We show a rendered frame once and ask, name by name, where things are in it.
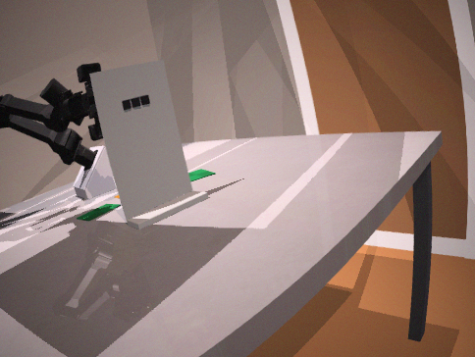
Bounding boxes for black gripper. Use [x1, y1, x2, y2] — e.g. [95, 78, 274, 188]
[76, 63, 103, 141]

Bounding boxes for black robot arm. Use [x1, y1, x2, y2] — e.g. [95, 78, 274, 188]
[0, 78, 98, 171]

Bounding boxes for grey panel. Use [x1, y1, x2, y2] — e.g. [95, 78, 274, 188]
[90, 60, 208, 230]

